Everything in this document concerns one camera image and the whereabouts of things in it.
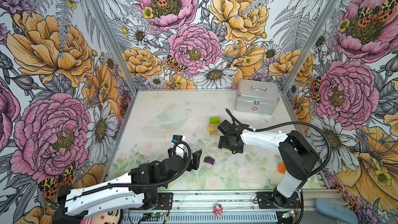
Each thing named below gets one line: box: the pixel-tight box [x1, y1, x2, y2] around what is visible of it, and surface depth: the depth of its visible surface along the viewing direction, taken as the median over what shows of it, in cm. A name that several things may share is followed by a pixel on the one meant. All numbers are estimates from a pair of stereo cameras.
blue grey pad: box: [315, 198, 359, 224], surface depth 71 cm
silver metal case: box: [234, 79, 280, 116], surface depth 103 cm
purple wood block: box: [203, 156, 215, 165], surface depth 89 cm
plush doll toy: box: [80, 209, 122, 224], surface depth 65 cm
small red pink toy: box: [212, 203, 224, 218], surface depth 70 cm
